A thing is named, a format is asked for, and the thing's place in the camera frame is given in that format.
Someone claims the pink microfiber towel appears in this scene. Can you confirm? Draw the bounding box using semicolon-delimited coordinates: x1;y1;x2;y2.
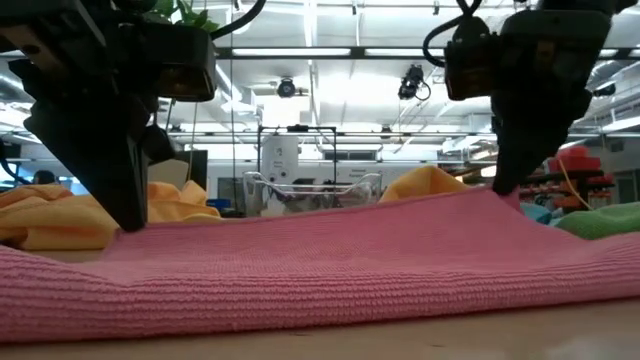
0;187;640;344

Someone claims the black ceiling-mounted camera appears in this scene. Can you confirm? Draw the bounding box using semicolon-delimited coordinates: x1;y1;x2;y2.
398;63;432;101

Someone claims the blue microfiber towel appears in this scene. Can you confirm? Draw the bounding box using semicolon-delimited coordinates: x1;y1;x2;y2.
519;202;554;225

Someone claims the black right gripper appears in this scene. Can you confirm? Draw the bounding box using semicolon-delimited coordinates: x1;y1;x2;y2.
491;8;614;197

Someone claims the clear plastic bin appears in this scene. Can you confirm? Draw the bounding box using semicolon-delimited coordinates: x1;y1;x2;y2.
243;171;384;219

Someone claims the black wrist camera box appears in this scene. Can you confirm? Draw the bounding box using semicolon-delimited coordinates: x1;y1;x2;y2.
143;20;218;104
442;16;502;102

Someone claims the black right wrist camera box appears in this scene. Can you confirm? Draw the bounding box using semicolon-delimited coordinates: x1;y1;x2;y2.
442;16;502;102

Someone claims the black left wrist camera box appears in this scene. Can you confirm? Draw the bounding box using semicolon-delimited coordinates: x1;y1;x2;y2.
143;20;218;104

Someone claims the green potted plant white pot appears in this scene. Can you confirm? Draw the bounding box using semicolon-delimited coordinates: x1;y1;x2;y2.
147;0;221;191

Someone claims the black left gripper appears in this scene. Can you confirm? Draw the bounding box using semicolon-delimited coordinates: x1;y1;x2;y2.
0;0;152;234

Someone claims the yellow hanging cable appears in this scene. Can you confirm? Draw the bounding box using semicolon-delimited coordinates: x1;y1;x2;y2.
556;158;595;212

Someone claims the rack with red bins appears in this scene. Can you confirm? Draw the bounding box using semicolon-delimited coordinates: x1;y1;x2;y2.
519;144;617;211

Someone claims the green microfiber towel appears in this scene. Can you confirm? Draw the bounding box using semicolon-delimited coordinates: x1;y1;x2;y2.
554;202;640;241

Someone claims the white machine in black frame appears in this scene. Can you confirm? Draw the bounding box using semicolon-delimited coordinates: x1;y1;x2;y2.
257;124;337;184

